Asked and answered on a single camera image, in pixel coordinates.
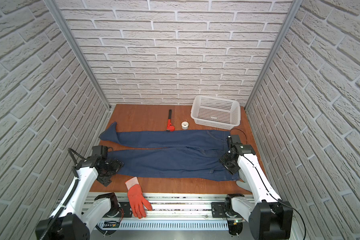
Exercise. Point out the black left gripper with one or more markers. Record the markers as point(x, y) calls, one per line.
point(107, 178)

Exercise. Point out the white tape roll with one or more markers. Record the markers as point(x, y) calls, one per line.
point(185, 125)

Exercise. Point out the red black pipe wrench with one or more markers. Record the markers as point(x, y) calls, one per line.
point(170, 127)

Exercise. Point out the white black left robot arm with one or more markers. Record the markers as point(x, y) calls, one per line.
point(68, 221)

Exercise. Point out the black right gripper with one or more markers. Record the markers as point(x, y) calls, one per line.
point(223, 159)

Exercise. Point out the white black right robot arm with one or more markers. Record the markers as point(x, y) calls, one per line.
point(269, 217)

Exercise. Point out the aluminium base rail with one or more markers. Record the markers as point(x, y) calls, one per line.
point(182, 212)

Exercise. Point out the white plastic perforated basket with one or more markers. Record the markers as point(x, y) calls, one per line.
point(216, 112)

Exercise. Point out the blue denim trousers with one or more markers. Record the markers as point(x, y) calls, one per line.
point(178, 154)

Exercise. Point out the grey work glove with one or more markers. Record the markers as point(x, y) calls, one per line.
point(244, 185)

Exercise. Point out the red work glove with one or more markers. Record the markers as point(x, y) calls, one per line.
point(139, 204)

